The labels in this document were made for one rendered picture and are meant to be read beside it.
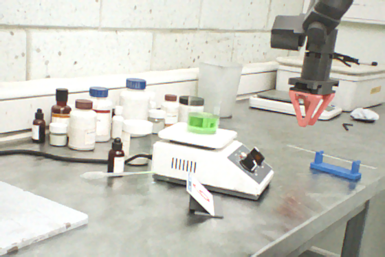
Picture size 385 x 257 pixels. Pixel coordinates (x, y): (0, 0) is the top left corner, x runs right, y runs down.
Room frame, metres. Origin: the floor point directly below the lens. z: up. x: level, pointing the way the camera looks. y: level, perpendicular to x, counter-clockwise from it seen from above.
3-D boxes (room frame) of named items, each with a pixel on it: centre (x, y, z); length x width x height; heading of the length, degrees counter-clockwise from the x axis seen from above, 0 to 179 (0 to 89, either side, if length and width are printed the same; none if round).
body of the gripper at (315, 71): (1.22, -0.30, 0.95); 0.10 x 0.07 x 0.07; 139
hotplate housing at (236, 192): (1.03, -0.09, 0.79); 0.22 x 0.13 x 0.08; 70
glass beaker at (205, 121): (1.03, -0.07, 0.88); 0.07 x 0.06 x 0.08; 166
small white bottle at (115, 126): (1.28, 0.11, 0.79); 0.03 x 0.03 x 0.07
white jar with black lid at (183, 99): (1.50, -0.06, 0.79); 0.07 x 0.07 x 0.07
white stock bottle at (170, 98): (1.43, -0.01, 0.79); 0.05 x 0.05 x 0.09
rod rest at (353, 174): (1.17, -0.36, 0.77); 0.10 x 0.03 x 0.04; 49
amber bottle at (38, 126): (1.19, 0.27, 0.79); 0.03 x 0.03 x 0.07
